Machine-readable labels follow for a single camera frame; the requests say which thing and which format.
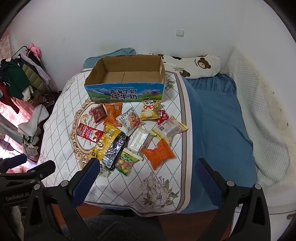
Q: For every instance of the folded blue cloth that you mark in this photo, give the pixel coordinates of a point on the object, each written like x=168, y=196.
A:
x=122, y=52

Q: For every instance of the large orange snack packet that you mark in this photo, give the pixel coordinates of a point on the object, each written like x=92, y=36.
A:
x=158, y=154

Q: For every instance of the red triangular snack packet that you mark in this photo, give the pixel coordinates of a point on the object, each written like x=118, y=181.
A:
x=163, y=116

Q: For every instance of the white textured blanket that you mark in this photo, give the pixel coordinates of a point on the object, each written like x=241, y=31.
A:
x=261, y=120

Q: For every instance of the clear cookie packet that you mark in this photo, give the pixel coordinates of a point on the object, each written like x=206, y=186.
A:
x=129, y=120

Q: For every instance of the blue bed sheet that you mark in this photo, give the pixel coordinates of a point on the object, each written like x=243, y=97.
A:
x=219, y=129

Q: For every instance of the yellow panda snack packet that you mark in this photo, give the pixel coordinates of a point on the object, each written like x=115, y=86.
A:
x=149, y=109

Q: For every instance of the clear white snack packet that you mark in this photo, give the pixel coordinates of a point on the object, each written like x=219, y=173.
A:
x=140, y=141

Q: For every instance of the pink plush toy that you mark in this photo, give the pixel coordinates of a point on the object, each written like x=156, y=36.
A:
x=34, y=49

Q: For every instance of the white diamond-pattern quilt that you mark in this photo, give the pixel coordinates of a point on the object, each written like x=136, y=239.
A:
x=64, y=120

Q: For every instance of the olive padded vest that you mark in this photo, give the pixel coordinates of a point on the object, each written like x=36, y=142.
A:
x=34, y=77

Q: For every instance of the yellow crinkled snack packet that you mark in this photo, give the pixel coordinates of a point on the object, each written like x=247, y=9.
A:
x=104, y=143

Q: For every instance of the red garment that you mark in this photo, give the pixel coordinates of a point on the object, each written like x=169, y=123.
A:
x=8, y=99

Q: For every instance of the printed cardboard box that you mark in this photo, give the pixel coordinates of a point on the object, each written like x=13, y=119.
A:
x=115, y=92

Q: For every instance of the green candy packet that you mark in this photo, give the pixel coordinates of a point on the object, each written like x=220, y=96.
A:
x=126, y=163

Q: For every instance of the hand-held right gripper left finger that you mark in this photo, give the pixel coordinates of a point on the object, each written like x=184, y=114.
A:
x=85, y=184

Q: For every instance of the white wall switch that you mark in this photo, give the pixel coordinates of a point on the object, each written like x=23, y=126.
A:
x=180, y=33

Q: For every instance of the bear print pillow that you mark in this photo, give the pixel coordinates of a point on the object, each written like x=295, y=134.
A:
x=198, y=64

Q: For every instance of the brown snack packet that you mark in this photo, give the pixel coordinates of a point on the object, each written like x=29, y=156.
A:
x=98, y=114

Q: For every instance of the small pale wrapped candy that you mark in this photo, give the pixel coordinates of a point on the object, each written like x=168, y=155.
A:
x=105, y=173

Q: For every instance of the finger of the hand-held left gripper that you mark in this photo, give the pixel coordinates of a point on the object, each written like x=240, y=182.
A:
x=41, y=170
x=13, y=162

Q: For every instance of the clear yellow-edged snack packet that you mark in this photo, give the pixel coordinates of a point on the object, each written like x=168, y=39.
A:
x=170, y=128

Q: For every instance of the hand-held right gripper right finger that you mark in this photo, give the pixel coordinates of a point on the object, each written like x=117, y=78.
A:
x=207, y=182

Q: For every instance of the white cloth pile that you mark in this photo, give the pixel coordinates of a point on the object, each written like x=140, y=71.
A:
x=34, y=120

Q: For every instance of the dark green jacket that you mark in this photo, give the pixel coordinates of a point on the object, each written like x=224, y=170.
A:
x=15, y=80

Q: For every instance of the black clothes rack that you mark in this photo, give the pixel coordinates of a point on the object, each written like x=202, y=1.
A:
x=19, y=49

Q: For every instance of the black snack packet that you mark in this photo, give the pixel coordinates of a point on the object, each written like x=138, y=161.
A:
x=115, y=150

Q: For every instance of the small orange snack packet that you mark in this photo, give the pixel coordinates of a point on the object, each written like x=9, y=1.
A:
x=112, y=113

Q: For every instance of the red flat snack packet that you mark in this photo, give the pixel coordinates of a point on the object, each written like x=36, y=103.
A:
x=89, y=132

